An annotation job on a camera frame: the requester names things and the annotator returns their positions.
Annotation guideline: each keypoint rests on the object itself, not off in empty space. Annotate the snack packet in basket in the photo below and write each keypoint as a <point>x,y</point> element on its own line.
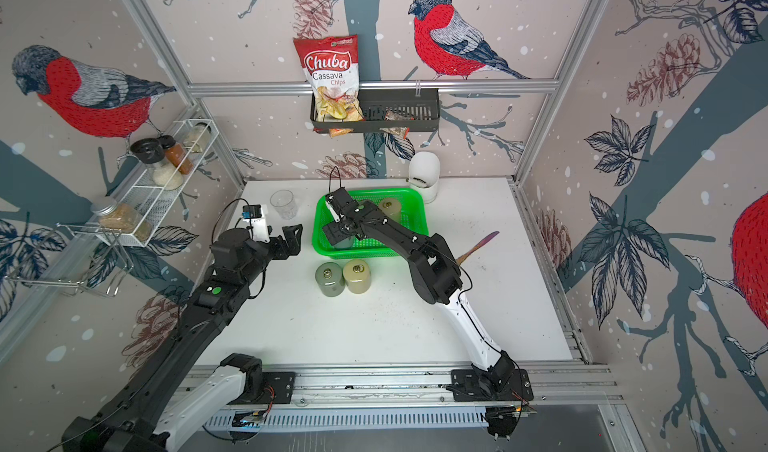
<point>400,131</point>

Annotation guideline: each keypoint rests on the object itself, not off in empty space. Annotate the small wire wall holder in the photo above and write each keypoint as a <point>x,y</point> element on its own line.
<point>65,258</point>

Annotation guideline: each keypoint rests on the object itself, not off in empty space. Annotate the white wire spice rack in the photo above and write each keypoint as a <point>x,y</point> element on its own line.
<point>154,202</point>

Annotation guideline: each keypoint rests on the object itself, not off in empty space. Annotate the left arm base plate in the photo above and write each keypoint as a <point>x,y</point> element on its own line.
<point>265,388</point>

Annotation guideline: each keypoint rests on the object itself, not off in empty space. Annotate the clear drinking glass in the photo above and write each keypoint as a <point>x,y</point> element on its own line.
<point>284,204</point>

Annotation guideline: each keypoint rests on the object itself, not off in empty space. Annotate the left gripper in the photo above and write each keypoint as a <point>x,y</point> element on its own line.
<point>294,243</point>

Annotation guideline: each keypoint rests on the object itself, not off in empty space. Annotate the beige tea canister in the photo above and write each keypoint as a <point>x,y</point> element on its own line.
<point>391,207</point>

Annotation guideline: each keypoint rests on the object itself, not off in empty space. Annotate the olive yellow tea canister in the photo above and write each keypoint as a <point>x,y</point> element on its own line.
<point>357,275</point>

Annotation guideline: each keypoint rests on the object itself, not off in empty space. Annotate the white cylindrical device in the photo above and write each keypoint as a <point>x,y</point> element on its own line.
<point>424,175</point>

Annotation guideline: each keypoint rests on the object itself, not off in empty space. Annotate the black wall basket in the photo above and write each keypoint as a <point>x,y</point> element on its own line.
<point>422,104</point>

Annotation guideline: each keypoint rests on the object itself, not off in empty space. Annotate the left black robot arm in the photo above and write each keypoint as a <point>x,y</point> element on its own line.
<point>128,421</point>

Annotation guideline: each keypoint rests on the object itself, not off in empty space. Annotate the black lid spice jar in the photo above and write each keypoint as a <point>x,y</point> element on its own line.
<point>162,172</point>

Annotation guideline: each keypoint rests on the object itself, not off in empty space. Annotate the silver lid grain jar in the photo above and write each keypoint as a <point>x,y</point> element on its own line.
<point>119,216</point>

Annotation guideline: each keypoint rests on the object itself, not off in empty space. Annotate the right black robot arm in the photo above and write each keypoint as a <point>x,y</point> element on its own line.
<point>436,277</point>

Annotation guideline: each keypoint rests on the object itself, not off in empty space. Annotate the blue grey tea canister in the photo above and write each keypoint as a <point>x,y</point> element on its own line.
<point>345,244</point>

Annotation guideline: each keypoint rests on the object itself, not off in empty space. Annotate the orange spice bottle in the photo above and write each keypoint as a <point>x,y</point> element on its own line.
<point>176,154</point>

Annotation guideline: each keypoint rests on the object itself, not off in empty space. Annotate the green plastic basket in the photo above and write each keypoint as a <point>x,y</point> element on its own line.
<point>412,216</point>

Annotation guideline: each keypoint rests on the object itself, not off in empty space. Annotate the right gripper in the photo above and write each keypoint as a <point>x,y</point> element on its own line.
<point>332,235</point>

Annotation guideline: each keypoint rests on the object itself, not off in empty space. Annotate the dark green tea canister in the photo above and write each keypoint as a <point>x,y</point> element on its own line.
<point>330,279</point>

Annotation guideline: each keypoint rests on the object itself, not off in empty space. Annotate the wooden spatula purple tip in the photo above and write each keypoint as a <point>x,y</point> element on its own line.
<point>488,238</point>

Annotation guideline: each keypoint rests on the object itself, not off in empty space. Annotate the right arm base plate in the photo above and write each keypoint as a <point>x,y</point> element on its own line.
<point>470,385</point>

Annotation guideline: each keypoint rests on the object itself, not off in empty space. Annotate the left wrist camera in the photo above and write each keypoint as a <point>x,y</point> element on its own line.
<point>254,217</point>

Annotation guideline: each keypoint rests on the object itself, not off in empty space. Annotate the Chuba cassava chips bag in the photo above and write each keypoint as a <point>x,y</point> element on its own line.
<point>331,67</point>

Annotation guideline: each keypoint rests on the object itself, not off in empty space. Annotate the pale spice jar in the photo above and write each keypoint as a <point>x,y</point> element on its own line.
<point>198,139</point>

